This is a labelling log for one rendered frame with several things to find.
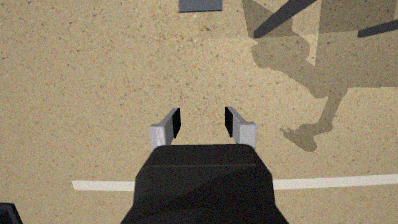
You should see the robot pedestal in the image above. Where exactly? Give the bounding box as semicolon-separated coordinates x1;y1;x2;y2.
178;0;224;14

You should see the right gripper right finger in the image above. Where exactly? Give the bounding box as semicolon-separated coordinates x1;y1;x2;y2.
224;106;257;149

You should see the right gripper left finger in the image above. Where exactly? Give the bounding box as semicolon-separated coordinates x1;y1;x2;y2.
149;107;182;151

